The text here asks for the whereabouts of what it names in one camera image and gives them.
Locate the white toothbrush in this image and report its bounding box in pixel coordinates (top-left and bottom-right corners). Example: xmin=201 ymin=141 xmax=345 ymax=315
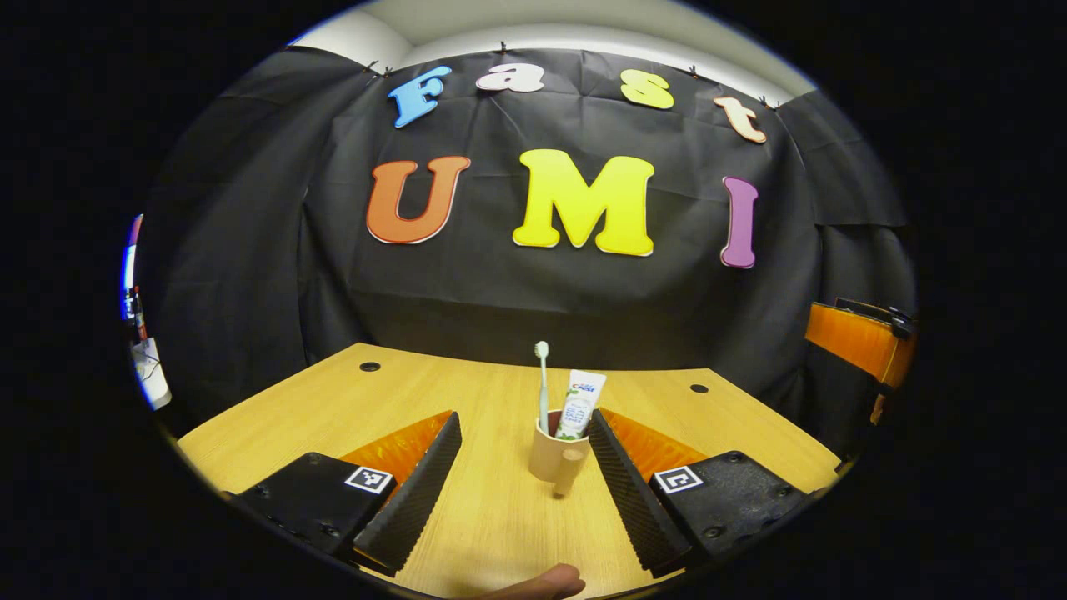
xmin=534 ymin=341 xmax=551 ymax=436

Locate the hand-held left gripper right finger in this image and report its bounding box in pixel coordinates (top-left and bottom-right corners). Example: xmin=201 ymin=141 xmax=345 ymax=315
xmin=587 ymin=407 xmax=809 ymax=580

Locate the beige cup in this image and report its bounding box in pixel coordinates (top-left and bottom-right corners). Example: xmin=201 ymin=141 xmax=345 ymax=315
xmin=528 ymin=410 xmax=593 ymax=498

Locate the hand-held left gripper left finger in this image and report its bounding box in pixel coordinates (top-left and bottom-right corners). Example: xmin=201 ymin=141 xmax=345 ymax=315
xmin=236 ymin=409 xmax=463 ymax=578

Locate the black backdrop cloth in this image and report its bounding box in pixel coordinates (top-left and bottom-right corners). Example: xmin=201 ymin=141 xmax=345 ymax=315
xmin=138 ymin=46 xmax=918 ymax=459

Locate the white side table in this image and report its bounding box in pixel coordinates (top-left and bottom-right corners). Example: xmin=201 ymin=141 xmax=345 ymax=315
xmin=132 ymin=337 xmax=173 ymax=411

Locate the white toothpaste tube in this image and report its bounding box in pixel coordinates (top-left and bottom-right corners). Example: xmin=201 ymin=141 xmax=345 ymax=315
xmin=554 ymin=369 xmax=608 ymax=441

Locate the wooden desktop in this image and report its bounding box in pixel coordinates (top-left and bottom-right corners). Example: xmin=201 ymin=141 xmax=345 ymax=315
xmin=178 ymin=342 xmax=841 ymax=599

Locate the bright screen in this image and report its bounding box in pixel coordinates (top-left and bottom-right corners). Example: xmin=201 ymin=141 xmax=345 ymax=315
xmin=121 ymin=215 xmax=144 ymax=322

